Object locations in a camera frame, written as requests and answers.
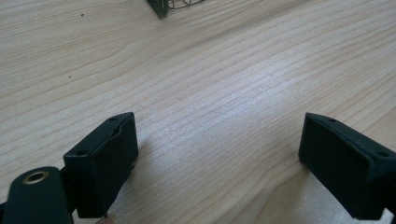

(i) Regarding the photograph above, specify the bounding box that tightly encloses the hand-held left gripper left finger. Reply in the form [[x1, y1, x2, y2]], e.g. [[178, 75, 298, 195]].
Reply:
[[63, 111, 140, 219]]

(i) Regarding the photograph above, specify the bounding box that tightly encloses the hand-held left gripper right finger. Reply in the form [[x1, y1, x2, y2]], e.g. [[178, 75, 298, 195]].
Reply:
[[298, 112, 396, 221]]

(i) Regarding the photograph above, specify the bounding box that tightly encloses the black wire basket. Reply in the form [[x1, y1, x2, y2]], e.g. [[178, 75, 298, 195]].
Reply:
[[146, 0, 213, 21]]

